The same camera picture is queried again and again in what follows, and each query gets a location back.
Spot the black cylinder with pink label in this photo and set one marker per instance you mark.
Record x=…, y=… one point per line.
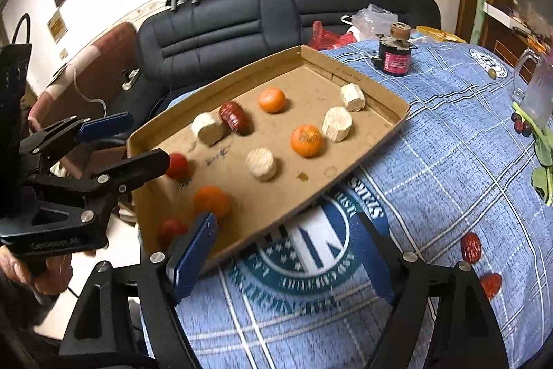
x=395, y=60

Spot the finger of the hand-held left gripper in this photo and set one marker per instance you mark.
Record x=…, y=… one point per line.
x=138, y=168
x=106, y=124

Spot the small red tomato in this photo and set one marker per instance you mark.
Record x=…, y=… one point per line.
x=170, y=230

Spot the white plastic bag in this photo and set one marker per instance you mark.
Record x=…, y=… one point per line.
x=347, y=19

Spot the maroon armchair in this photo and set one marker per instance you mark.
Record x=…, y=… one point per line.
x=108, y=49

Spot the red plastic bag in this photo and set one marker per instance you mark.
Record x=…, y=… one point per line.
x=324, y=40

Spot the person's left hand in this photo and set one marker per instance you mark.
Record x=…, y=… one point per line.
x=52, y=278

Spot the blue plaid tablecloth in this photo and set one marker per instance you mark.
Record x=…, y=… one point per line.
x=432, y=179

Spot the yellow wall sticker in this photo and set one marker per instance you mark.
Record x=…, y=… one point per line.
x=56, y=27

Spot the beige sugarcane chunk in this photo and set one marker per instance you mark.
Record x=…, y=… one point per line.
x=207, y=129
x=337, y=124
x=261, y=165
x=353, y=97

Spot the green leaves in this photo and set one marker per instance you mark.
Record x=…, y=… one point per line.
x=542, y=153

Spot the orange tangerine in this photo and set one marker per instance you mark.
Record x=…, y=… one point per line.
x=211, y=202
x=272, y=100
x=306, y=140

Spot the black bag with metal clasp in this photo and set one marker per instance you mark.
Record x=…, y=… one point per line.
x=134, y=92

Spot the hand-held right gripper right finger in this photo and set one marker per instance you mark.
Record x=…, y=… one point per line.
x=380, y=278

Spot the shallow cardboard box tray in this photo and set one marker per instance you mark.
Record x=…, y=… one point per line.
x=285, y=122

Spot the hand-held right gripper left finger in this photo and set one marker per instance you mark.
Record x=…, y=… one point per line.
x=194, y=252

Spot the clear plastic bag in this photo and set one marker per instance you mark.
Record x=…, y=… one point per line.
x=371, y=21

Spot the small dark red date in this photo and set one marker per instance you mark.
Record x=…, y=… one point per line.
x=516, y=118
x=527, y=130

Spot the black leather sofa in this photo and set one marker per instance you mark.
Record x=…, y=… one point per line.
x=259, y=14

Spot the clear glass mug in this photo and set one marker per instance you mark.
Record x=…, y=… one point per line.
x=540, y=88

